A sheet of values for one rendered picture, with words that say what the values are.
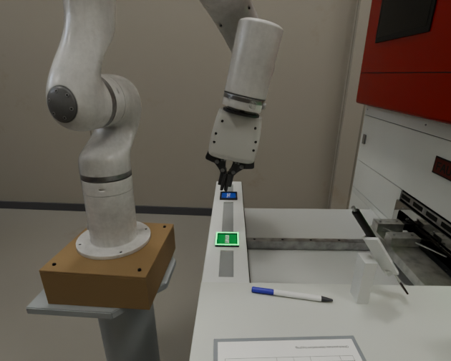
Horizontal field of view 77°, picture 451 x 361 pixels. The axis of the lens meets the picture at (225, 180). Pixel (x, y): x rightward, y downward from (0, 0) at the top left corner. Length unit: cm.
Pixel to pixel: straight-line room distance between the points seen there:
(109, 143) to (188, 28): 195
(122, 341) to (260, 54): 82
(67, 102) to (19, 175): 292
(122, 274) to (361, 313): 48
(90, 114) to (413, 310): 69
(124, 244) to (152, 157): 203
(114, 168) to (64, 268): 26
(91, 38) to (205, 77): 193
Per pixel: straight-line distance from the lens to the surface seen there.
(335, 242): 95
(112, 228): 76
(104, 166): 70
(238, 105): 54
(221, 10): 62
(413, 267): 88
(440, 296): 66
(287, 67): 254
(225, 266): 62
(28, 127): 329
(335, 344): 50
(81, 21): 68
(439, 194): 97
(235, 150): 58
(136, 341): 97
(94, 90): 64
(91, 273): 73
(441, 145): 97
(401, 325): 57
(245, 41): 55
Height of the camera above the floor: 134
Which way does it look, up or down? 21 degrees down
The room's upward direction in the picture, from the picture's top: straight up
